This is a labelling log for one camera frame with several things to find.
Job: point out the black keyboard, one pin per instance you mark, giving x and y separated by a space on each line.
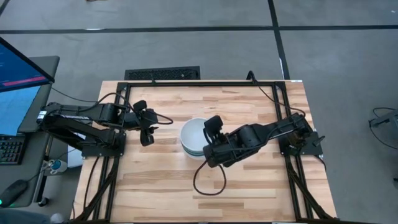
11 149

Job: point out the black computer mouse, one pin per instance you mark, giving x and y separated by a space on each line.
12 193

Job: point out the white smooth bowl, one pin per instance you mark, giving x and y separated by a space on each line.
196 157
192 133

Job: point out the light blue screen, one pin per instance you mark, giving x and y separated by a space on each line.
15 109

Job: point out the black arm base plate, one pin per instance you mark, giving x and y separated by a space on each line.
102 152
311 150

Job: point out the green bowl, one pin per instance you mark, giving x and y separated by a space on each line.
190 152

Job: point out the black aluminium table frame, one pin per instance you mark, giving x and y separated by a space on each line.
202 84

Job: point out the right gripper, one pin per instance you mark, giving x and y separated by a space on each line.
230 147

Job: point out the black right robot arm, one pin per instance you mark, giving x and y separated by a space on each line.
273 129

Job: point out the black floor vent grille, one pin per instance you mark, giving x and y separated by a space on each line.
161 74

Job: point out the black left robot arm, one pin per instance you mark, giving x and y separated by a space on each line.
102 113

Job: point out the tilted dark blue monitor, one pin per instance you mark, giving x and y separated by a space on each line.
18 68

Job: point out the white and blue cup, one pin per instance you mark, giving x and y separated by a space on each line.
57 166

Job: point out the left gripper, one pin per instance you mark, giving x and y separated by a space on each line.
136 119

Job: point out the dark grey desk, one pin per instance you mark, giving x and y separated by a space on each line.
46 71

